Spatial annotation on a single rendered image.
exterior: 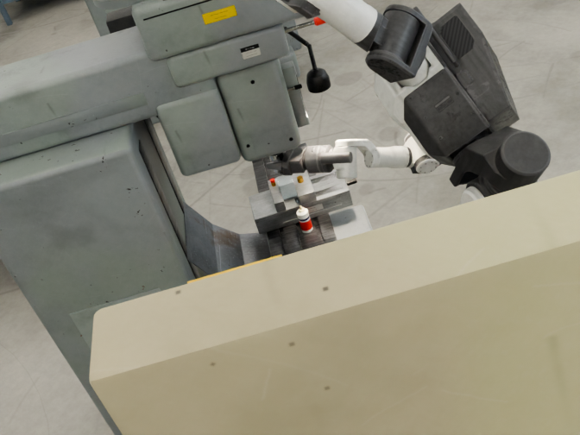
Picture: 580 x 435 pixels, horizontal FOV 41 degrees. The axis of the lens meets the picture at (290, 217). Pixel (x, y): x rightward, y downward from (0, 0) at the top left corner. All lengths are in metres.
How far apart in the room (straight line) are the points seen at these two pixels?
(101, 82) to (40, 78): 0.17
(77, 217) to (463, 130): 1.12
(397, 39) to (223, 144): 0.69
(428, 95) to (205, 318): 1.54
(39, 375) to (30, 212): 1.84
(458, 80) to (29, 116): 1.17
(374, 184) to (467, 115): 2.45
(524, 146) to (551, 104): 2.97
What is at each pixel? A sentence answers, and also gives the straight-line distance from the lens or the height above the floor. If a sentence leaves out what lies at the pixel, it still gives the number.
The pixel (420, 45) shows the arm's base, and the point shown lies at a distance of 1.88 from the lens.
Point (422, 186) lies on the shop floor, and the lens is 4.24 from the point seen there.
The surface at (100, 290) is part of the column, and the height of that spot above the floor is 1.11.
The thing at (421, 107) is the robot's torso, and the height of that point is 1.57.
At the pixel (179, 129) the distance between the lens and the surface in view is 2.25.
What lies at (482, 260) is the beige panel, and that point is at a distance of 0.43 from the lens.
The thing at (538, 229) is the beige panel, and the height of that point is 2.30.
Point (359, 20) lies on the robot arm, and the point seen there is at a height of 1.84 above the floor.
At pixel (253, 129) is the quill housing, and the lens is 2.29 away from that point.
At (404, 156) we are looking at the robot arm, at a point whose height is 1.17.
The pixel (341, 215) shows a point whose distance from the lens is 2.83.
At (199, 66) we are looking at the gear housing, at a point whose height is 1.68.
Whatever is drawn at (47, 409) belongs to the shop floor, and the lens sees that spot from 3.86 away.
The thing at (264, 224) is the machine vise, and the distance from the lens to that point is 2.70.
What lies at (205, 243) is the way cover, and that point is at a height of 0.99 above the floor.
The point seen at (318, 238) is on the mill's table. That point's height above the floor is 0.91.
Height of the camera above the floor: 2.60
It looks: 38 degrees down
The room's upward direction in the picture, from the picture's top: 17 degrees counter-clockwise
